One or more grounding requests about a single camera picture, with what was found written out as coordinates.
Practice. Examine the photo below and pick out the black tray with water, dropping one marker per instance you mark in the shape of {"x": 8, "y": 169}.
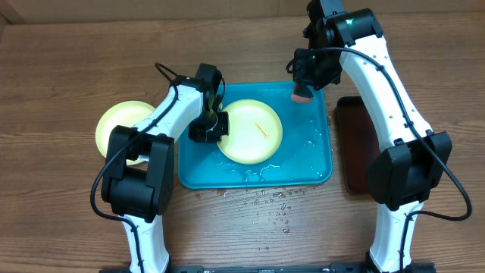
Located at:
{"x": 358, "y": 142}

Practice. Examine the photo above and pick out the teal plastic tray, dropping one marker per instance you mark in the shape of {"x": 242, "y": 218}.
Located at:
{"x": 304, "y": 156}

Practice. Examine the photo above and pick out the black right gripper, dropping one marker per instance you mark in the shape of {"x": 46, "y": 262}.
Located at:
{"x": 300, "y": 64}

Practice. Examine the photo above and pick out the brown cardboard backdrop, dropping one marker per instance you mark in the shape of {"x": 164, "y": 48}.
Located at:
{"x": 80, "y": 11}

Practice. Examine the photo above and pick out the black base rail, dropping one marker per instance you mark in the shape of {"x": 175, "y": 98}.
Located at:
{"x": 346, "y": 267}

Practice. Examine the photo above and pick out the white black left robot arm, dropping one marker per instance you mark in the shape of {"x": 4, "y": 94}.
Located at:
{"x": 136, "y": 183}

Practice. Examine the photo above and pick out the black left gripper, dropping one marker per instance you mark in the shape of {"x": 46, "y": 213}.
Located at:
{"x": 223, "y": 129}

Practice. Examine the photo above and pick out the red and green sponge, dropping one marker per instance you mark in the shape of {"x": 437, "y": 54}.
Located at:
{"x": 301, "y": 94}

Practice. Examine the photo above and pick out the yellow plate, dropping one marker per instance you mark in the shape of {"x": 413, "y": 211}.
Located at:
{"x": 255, "y": 132}
{"x": 124, "y": 114}

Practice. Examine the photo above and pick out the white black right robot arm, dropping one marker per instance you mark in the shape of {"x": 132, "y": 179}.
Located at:
{"x": 411, "y": 154}

